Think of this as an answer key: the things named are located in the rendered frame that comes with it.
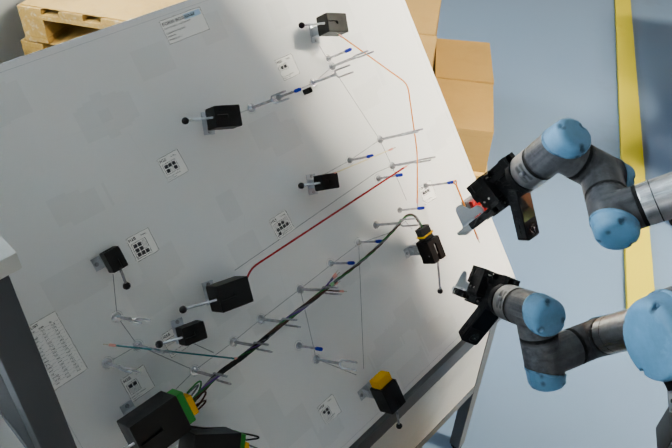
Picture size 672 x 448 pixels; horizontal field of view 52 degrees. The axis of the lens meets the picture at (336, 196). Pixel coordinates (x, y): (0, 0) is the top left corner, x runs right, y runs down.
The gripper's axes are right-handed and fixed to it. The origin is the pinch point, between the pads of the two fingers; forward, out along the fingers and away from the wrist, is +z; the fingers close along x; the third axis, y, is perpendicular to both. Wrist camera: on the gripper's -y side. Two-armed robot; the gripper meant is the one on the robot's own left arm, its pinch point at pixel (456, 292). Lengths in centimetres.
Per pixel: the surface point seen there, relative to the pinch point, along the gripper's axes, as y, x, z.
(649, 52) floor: 212, -233, 259
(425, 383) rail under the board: -23.6, -5.1, 7.3
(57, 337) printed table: -32, 80, -17
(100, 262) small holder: -18, 78, -13
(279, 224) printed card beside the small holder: -0.1, 46.4, -0.1
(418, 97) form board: 43, 20, 18
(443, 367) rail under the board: -18.8, -10.2, 10.3
